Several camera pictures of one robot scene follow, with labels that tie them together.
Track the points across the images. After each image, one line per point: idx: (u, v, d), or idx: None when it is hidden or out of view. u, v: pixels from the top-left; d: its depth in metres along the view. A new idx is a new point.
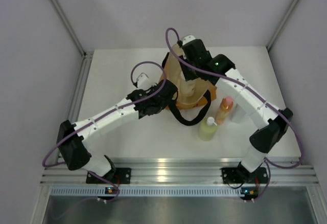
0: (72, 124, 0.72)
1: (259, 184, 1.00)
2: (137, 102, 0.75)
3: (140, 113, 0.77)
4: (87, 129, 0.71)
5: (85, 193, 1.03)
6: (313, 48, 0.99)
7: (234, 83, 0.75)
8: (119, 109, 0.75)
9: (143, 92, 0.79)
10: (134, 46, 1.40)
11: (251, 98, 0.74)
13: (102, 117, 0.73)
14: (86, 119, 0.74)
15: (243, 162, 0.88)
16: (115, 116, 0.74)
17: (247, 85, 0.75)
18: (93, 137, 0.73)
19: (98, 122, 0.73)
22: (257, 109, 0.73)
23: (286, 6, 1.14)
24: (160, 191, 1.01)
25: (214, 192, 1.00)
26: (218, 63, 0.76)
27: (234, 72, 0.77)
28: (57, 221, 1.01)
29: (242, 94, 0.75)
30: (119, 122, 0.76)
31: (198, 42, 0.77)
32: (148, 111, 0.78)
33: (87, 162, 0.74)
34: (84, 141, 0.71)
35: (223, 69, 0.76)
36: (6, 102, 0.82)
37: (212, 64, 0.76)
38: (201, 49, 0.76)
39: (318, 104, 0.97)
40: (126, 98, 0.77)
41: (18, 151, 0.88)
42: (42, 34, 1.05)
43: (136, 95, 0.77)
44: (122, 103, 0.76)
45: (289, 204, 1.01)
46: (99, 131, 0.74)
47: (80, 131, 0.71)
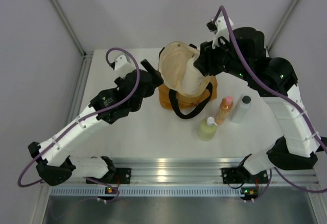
0: (39, 145, 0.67)
1: (259, 184, 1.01)
2: (101, 111, 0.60)
3: (108, 119, 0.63)
4: (49, 152, 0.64)
5: (85, 193, 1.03)
6: (313, 48, 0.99)
7: (293, 107, 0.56)
8: (80, 121, 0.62)
9: (111, 95, 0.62)
10: (134, 46, 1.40)
11: (304, 128, 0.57)
13: (64, 134, 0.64)
14: (49, 140, 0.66)
15: (245, 164, 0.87)
16: (76, 131, 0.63)
17: (305, 112, 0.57)
18: (60, 156, 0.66)
19: (60, 142, 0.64)
22: (304, 140, 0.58)
23: (286, 6, 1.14)
24: (160, 191, 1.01)
25: (213, 192, 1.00)
26: (284, 76, 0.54)
27: (296, 91, 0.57)
28: (56, 221, 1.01)
29: (295, 120, 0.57)
30: (87, 134, 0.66)
31: (259, 37, 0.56)
32: (117, 114, 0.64)
33: (68, 176, 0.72)
34: (48, 163, 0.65)
35: (285, 83, 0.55)
36: (7, 102, 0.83)
37: (273, 71, 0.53)
38: (259, 47, 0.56)
39: (319, 105, 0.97)
40: (89, 106, 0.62)
41: (18, 151, 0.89)
42: (43, 34, 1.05)
43: (99, 99, 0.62)
44: (84, 113, 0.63)
45: (289, 204, 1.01)
46: (66, 149, 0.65)
47: (44, 155, 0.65)
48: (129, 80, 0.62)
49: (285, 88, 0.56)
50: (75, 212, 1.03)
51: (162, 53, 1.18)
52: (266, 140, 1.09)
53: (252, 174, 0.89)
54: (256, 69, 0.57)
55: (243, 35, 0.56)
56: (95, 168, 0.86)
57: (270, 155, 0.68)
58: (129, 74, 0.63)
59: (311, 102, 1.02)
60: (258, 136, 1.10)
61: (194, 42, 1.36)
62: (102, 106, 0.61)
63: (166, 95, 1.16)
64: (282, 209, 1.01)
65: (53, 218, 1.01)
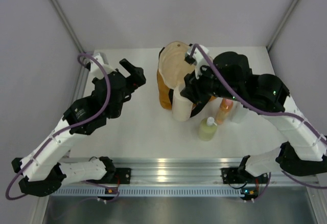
0: (20, 161, 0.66)
1: (259, 184, 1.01)
2: (73, 126, 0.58)
3: (83, 132, 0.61)
4: (30, 169, 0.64)
5: (85, 193, 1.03)
6: (313, 48, 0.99)
7: (293, 117, 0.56)
8: (55, 137, 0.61)
9: (83, 107, 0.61)
10: (134, 46, 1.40)
11: (308, 134, 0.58)
13: (41, 150, 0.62)
14: (29, 156, 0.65)
15: (248, 168, 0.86)
16: (52, 147, 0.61)
17: (305, 118, 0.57)
18: (42, 171, 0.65)
19: (38, 158, 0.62)
22: (312, 147, 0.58)
23: (286, 5, 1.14)
24: (160, 191, 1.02)
25: (213, 192, 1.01)
26: (276, 92, 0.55)
27: (292, 102, 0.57)
28: (56, 221, 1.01)
29: (298, 130, 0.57)
30: (65, 147, 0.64)
31: (243, 62, 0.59)
32: (91, 127, 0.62)
33: (54, 188, 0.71)
34: (30, 180, 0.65)
35: (279, 98, 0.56)
36: (7, 102, 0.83)
37: (265, 90, 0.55)
38: (245, 71, 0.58)
39: (319, 105, 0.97)
40: (62, 120, 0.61)
41: (18, 151, 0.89)
42: (42, 34, 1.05)
43: (72, 111, 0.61)
44: (59, 127, 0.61)
45: (289, 204, 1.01)
46: (46, 164, 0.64)
47: (25, 171, 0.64)
48: (98, 87, 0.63)
49: (280, 102, 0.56)
50: (75, 212, 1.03)
51: (162, 52, 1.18)
52: (266, 139, 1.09)
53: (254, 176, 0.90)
54: (249, 90, 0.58)
55: (228, 63, 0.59)
56: (92, 171, 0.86)
57: (281, 163, 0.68)
58: (100, 83, 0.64)
59: (311, 102, 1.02)
60: (258, 135, 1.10)
61: (194, 42, 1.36)
62: (76, 119, 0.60)
63: (167, 95, 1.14)
64: (282, 209, 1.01)
65: (53, 218, 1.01)
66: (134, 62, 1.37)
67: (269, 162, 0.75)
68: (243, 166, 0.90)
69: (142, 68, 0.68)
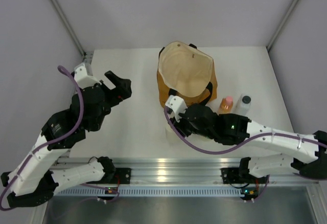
0: (8, 176, 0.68)
1: (259, 184, 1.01)
2: (49, 142, 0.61)
3: (62, 147, 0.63)
4: (15, 184, 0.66)
5: (85, 193, 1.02)
6: (313, 48, 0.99)
7: (262, 136, 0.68)
8: (35, 153, 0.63)
9: (59, 120, 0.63)
10: (134, 46, 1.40)
11: (285, 141, 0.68)
13: (24, 166, 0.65)
14: (14, 171, 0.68)
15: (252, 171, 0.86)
16: (33, 162, 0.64)
17: (274, 131, 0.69)
18: (28, 185, 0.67)
19: (22, 174, 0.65)
22: (298, 149, 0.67)
23: (286, 5, 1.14)
24: (160, 191, 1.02)
25: (213, 192, 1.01)
26: (235, 125, 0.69)
27: (254, 125, 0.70)
28: (56, 221, 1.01)
29: (274, 142, 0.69)
30: (48, 162, 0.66)
31: (208, 111, 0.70)
32: (69, 140, 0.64)
33: (42, 200, 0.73)
34: (18, 195, 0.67)
35: (240, 129, 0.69)
36: (7, 102, 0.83)
37: (228, 129, 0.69)
38: (210, 116, 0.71)
39: (319, 105, 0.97)
40: (41, 136, 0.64)
41: (17, 151, 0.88)
42: (42, 34, 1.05)
43: (49, 127, 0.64)
44: (38, 143, 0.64)
45: (289, 204, 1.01)
46: (30, 180, 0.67)
47: (13, 186, 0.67)
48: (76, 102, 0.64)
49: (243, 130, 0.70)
50: (75, 212, 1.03)
51: (162, 53, 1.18)
52: None
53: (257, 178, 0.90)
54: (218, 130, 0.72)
55: (196, 113, 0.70)
56: (87, 175, 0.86)
57: (299, 170, 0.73)
58: (77, 98, 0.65)
59: (311, 101, 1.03)
60: None
61: (194, 42, 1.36)
62: (53, 135, 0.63)
63: (167, 95, 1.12)
64: (282, 209, 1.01)
65: (53, 218, 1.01)
66: (134, 62, 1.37)
67: (280, 165, 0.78)
68: (244, 170, 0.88)
69: (130, 81, 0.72)
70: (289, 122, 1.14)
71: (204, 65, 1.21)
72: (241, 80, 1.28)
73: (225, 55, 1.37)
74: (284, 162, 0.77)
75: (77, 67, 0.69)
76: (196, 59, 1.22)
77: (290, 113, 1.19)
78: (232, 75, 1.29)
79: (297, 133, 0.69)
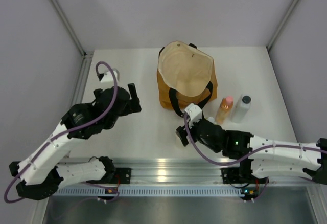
0: (18, 164, 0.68)
1: (259, 184, 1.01)
2: (71, 130, 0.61)
3: (81, 136, 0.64)
4: (27, 173, 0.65)
5: (85, 193, 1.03)
6: (313, 48, 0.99)
7: (265, 149, 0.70)
8: (54, 140, 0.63)
9: (82, 111, 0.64)
10: (134, 46, 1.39)
11: (287, 151, 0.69)
13: (39, 154, 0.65)
14: (27, 159, 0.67)
15: (255, 172, 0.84)
16: (51, 150, 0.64)
17: (275, 143, 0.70)
18: (39, 175, 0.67)
19: (36, 162, 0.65)
22: (300, 158, 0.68)
23: (286, 5, 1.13)
24: (160, 191, 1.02)
25: (213, 192, 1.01)
26: (238, 141, 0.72)
27: (256, 138, 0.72)
28: (57, 221, 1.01)
29: (277, 154, 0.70)
30: (63, 153, 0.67)
31: (219, 129, 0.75)
32: (90, 131, 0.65)
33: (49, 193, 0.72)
34: (28, 184, 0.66)
35: (244, 144, 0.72)
36: (7, 101, 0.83)
37: (233, 144, 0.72)
38: (220, 132, 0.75)
39: (319, 105, 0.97)
40: (60, 125, 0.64)
41: (18, 151, 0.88)
42: (43, 34, 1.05)
43: (70, 115, 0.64)
44: (56, 131, 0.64)
45: (289, 205, 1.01)
46: (43, 169, 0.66)
47: (23, 175, 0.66)
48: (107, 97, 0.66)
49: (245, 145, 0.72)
50: (75, 211, 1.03)
51: (162, 53, 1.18)
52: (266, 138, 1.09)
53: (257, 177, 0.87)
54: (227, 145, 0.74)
55: (208, 131, 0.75)
56: (89, 172, 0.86)
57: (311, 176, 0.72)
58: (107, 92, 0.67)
59: (311, 101, 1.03)
60: (258, 134, 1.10)
61: (194, 42, 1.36)
62: (74, 124, 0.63)
63: (167, 95, 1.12)
64: (282, 209, 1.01)
65: (53, 218, 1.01)
66: (134, 62, 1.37)
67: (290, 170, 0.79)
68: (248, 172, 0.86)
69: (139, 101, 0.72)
70: (289, 122, 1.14)
71: (204, 64, 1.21)
72: (241, 80, 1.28)
73: (225, 56, 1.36)
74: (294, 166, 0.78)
75: (106, 72, 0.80)
76: (196, 59, 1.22)
77: (290, 113, 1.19)
78: (232, 75, 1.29)
79: (298, 143, 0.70)
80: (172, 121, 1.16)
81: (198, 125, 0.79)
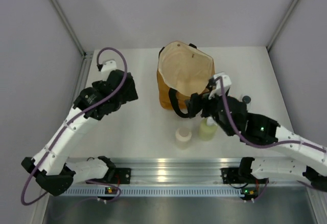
0: (32, 159, 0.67)
1: (259, 184, 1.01)
2: (87, 110, 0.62)
3: (96, 116, 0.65)
4: (46, 161, 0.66)
5: (86, 193, 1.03)
6: (313, 48, 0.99)
7: (290, 143, 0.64)
8: (70, 124, 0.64)
9: (93, 93, 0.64)
10: (134, 46, 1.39)
11: (312, 152, 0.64)
13: (56, 140, 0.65)
14: (43, 150, 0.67)
15: (255, 172, 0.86)
16: (68, 134, 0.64)
17: (302, 139, 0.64)
18: (58, 163, 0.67)
19: (54, 150, 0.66)
22: (322, 162, 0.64)
23: (286, 5, 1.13)
24: (160, 191, 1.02)
25: (213, 192, 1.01)
26: (264, 127, 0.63)
27: (283, 130, 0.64)
28: (57, 221, 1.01)
29: (301, 152, 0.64)
30: (79, 136, 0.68)
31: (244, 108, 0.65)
32: (103, 110, 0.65)
33: (68, 183, 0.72)
34: (48, 174, 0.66)
35: (270, 132, 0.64)
36: (7, 101, 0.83)
37: (257, 129, 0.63)
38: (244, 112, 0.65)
39: (319, 104, 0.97)
40: (73, 108, 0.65)
41: (18, 151, 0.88)
42: (42, 34, 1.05)
43: (82, 98, 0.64)
44: (71, 115, 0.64)
45: (289, 205, 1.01)
46: (62, 155, 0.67)
47: (42, 166, 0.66)
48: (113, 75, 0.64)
49: (271, 134, 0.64)
50: (75, 212, 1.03)
51: (162, 53, 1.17)
52: None
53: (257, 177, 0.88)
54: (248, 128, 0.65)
55: (231, 108, 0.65)
56: (96, 169, 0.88)
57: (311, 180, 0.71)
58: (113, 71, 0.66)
59: (311, 101, 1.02)
60: None
61: (194, 42, 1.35)
62: (88, 105, 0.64)
63: (167, 95, 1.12)
64: (282, 209, 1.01)
65: (53, 218, 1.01)
66: (134, 62, 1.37)
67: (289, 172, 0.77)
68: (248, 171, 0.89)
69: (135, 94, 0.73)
70: (289, 122, 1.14)
71: (204, 64, 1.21)
72: (241, 80, 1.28)
73: (225, 56, 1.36)
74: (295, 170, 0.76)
75: (105, 62, 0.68)
76: (196, 59, 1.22)
77: (290, 113, 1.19)
78: (232, 75, 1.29)
79: (323, 146, 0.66)
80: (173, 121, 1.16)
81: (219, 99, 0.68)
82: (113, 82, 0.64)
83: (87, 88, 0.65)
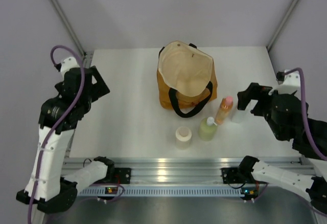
0: (25, 191, 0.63)
1: (259, 184, 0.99)
2: (55, 126, 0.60)
3: (69, 126, 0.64)
4: (40, 188, 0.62)
5: (86, 193, 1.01)
6: (313, 48, 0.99)
7: None
8: (45, 147, 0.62)
9: (54, 105, 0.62)
10: (134, 46, 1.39)
11: None
13: (41, 165, 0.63)
14: (30, 181, 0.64)
15: (255, 172, 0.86)
16: (48, 156, 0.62)
17: None
18: (53, 185, 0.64)
19: (42, 175, 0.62)
22: None
23: (286, 5, 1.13)
24: (160, 191, 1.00)
25: (214, 192, 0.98)
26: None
27: None
28: (57, 220, 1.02)
29: None
30: (61, 154, 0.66)
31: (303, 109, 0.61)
32: (73, 118, 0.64)
33: (72, 197, 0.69)
34: (49, 199, 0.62)
35: None
36: (7, 102, 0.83)
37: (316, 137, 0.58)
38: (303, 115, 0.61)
39: (319, 105, 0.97)
40: (42, 129, 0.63)
41: (18, 151, 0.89)
42: (42, 34, 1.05)
43: (46, 115, 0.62)
44: (43, 137, 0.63)
45: (289, 205, 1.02)
46: (52, 177, 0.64)
47: (37, 194, 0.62)
48: (69, 77, 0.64)
49: None
50: (75, 211, 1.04)
51: (162, 53, 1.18)
52: (266, 138, 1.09)
53: (256, 179, 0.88)
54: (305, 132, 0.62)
55: (288, 107, 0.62)
56: (95, 173, 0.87)
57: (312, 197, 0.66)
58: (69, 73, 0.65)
59: (311, 101, 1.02)
60: (258, 135, 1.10)
61: (194, 42, 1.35)
62: (54, 120, 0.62)
63: (167, 95, 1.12)
64: (282, 209, 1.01)
65: (54, 218, 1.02)
66: (134, 62, 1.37)
67: (293, 184, 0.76)
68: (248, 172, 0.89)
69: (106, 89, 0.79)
70: None
71: (204, 64, 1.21)
72: (241, 80, 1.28)
73: (225, 56, 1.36)
74: (298, 182, 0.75)
75: (63, 60, 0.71)
76: (196, 59, 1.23)
77: None
78: (232, 75, 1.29)
79: None
80: (173, 121, 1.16)
81: (277, 97, 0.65)
82: (72, 85, 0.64)
83: (47, 101, 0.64)
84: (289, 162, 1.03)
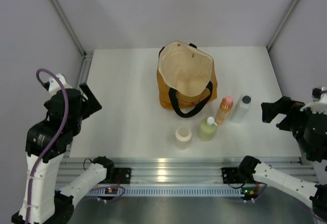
0: (19, 215, 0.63)
1: (259, 184, 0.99)
2: (42, 155, 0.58)
3: (56, 153, 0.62)
4: (32, 214, 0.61)
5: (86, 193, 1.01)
6: (313, 48, 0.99)
7: None
8: (34, 174, 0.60)
9: (40, 132, 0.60)
10: (134, 46, 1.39)
11: None
13: (31, 192, 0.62)
14: (24, 205, 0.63)
15: (257, 174, 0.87)
16: (38, 183, 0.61)
17: None
18: (47, 208, 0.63)
19: (33, 201, 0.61)
22: None
23: (286, 5, 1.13)
24: (160, 191, 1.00)
25: (213, 192, 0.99)
26: None
27: None
28: None
29: None
30: (52, 178, 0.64)
31: None
32: (61, 144, 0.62)
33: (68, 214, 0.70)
34: (43, 223, 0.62)
35: None
36: (7, 102, 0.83)
37: None
38: None
39: None
40: (30, 156, 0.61)
41: (18, 151, 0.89)
42: (43, 34, 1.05)
43: (32, 142, 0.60)
44: (31, 165, 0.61)
45: (289, 205, 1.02)
46: (45, 202, 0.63)
47: (31, 219, 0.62)
48: (55, 103, 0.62)
49: None
50: (75, 211, 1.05)
51: (162, 53, 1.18)
52: (266, 138, 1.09)
53: (255, 179, 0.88)
54: None
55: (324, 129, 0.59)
56: (93, 180, 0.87)
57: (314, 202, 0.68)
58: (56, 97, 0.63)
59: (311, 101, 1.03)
60: (258, 135, 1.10)
61: (194, 42, 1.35)
62: (42, 148, 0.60)
63: (167, 95, 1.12)
64: (282, 209, 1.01)
65: None
66: (134, 62, 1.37)
67: (296, 191, 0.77)
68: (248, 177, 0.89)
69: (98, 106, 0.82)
70: None
71: (204, 64, 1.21)
72: (241, 80, 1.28)
73: (225, 56, 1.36)
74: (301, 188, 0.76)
75: (51, 79, 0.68)
76: (196, 59, 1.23)
77: None
78: (232, 75, 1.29)
79: None
80: (172, 121, 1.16)
81: (313, 116, 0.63)
82: (59, 109, 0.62)
83: (33, 127, 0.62)
84: (289, 162, 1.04)
